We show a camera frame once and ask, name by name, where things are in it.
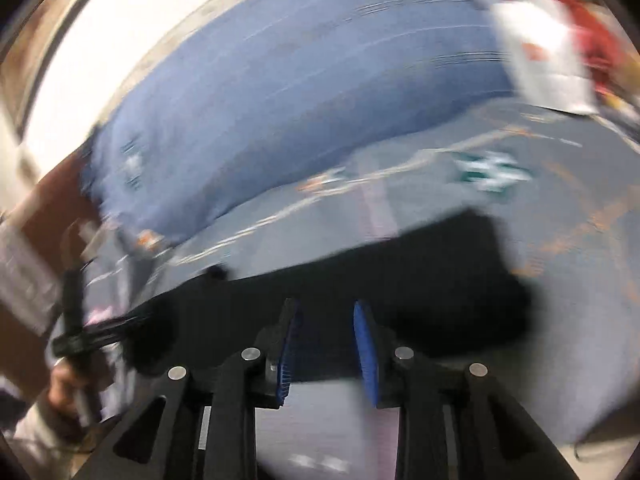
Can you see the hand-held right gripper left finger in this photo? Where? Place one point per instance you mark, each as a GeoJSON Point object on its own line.
{"type": "Point", "coordinates": [289, 355]}

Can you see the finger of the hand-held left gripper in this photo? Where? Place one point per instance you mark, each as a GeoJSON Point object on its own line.
{"type": "Point", "coordinates": [122, 324]}

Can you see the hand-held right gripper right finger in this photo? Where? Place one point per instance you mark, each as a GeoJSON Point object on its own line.
{"type": "Point", "coordinates": [364, 355]}

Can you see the black pants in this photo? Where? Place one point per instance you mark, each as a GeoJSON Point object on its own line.
{"type": "Point", "coordinates": [425, 285]}

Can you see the person's left forearm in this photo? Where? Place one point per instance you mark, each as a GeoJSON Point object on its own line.
{"type": "Point", "coordinates": [35, 430]}

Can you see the person's left hand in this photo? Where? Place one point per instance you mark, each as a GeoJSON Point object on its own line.
{"type": "Point", "coordinates": [62, 385]}

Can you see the grey printed bed sheet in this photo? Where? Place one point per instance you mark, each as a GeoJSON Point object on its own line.
{"type": "Point", "coordinates": [550, 210]}

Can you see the blue pillow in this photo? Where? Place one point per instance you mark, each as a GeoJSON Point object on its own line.
{"type": "Point", "coordinates": [300, 110]}

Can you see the white plastic bag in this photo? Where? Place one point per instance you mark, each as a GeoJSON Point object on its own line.
{"type": "Point", "coordinates": [545, 60]}

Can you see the red cloth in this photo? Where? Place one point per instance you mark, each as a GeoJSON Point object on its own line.
{"type": "Point", "coordinates": [595, 35]}

